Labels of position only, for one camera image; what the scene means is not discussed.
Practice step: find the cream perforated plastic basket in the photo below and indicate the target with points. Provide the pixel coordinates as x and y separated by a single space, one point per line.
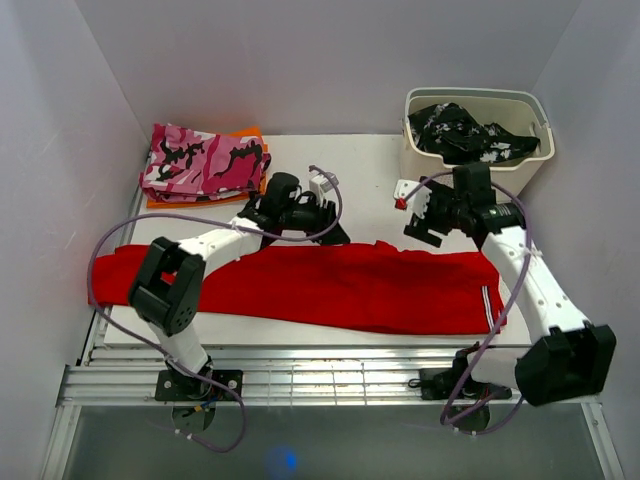
518 112

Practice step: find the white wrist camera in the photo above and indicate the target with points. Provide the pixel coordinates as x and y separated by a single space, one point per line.
411 196
321 185

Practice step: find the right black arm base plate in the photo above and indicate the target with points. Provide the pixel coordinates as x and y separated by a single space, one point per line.
438 384

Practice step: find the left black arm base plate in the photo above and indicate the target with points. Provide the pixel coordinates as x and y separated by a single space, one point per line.
225 385

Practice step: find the red trousers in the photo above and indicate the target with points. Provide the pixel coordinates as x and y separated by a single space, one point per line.
373 288

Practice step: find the pink camouflage folded trousers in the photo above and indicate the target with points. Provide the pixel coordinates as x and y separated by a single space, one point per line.
205 160

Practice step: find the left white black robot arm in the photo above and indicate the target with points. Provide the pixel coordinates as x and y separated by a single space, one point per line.
167 288

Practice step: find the orange folded trousers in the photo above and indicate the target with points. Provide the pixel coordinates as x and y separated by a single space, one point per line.
200 204

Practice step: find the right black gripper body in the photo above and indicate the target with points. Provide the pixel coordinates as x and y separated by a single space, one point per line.
442 210

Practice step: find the black white floral trousers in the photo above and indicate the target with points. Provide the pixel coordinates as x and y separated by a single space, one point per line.
448 130

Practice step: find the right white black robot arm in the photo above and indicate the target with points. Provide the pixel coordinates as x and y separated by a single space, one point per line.
540 344

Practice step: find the aluminium rail frame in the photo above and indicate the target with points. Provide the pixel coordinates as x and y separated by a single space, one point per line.
341 410

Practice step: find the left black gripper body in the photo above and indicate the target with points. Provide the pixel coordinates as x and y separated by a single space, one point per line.
310 218

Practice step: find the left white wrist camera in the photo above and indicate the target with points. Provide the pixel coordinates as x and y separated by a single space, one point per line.
321 185

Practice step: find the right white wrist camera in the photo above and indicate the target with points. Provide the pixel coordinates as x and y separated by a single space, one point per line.
411 196

